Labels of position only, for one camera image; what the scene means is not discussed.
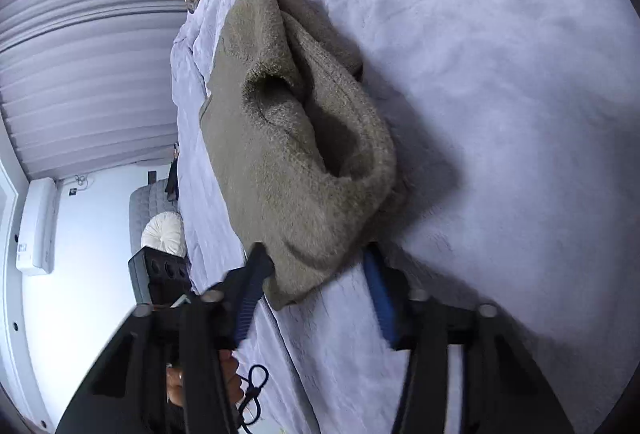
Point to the person's left hand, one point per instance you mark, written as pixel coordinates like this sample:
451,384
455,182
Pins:
175,386

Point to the grey pleated curtain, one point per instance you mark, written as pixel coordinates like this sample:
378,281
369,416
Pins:
75,63

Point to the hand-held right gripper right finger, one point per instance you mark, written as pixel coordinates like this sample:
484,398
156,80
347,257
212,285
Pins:
382,304

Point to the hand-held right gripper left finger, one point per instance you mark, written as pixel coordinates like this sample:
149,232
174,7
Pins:
250,299

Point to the taupe fleece cloth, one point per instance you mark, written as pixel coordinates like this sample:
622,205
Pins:
280,174

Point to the grey quilted chair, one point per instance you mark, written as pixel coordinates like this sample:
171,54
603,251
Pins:
150,201

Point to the white air conditioner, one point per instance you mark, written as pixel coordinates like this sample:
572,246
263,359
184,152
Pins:
37,229

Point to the pale lilac bed sheet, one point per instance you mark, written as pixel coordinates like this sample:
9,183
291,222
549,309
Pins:
500,113

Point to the white round cushion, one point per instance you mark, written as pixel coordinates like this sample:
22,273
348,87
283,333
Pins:
162,234

